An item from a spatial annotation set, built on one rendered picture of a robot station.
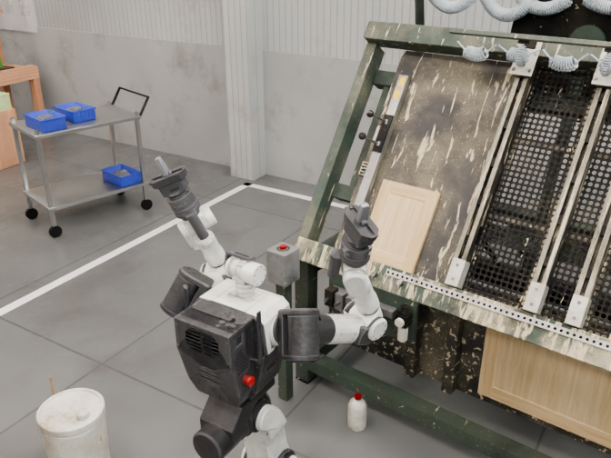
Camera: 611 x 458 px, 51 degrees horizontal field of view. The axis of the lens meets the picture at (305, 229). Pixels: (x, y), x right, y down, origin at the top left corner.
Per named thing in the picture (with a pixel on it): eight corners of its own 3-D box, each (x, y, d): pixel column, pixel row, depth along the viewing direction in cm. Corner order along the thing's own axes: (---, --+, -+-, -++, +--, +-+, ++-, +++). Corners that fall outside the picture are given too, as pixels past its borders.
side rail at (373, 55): (308, 240, 344) (297, 235, 335) (375, 51, 349) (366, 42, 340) (317, 243, 341) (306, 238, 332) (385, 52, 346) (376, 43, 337)
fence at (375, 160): (341, 250, 326) (337, 248, 322) (402, 77, 330) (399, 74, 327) (349, 253, 323) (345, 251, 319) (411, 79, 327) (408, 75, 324)
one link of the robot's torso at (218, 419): (224, 472, 192) (220, 426, 185) (191, 455, 198) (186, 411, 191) (275, 417, 214) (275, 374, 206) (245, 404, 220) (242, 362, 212)
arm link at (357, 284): (363, 273, 177) (374, 299, 187) (358, 249, 183) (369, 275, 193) (340, 279, 178) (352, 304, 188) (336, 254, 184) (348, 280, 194)
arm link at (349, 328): (375, 351, 202) (332, 353, 186) (348, 329, 210) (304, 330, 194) (391, 320, 200) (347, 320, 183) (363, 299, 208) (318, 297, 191)
